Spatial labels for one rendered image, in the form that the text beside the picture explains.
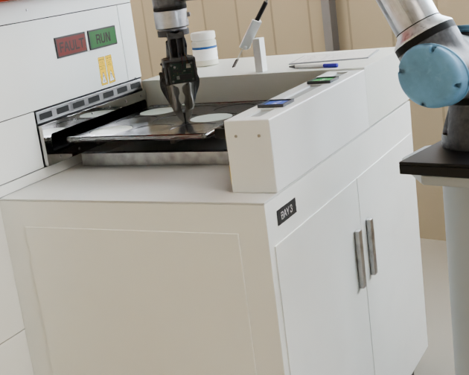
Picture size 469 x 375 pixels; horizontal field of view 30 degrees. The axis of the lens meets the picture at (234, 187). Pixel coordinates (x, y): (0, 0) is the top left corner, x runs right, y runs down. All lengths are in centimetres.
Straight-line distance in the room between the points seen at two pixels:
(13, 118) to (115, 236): 38
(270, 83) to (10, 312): 83
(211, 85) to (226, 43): 191
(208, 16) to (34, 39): 226
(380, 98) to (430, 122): 147
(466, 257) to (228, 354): 50
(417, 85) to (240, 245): 43
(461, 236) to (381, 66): 62
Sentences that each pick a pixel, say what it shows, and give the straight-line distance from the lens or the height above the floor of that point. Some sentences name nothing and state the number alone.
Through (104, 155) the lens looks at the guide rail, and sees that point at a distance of 206.
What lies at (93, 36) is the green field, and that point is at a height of 111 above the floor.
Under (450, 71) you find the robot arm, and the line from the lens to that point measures 154.
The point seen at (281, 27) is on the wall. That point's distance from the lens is 396.
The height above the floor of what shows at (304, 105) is 95.
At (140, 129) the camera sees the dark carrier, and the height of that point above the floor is 90.
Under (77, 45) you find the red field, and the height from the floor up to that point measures 110.
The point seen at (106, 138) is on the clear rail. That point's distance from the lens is 197.
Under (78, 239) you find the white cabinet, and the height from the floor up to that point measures 74.
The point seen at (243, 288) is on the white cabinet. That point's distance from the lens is 164.
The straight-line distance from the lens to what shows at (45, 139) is 202.
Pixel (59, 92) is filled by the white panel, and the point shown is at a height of 100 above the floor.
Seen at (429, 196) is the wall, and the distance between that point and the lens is 374.
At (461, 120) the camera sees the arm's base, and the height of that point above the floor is 90.
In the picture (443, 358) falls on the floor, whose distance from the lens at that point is 278.
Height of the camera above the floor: 125
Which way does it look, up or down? 15 degrees down
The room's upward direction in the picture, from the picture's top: 7 degrees counter-clockwise
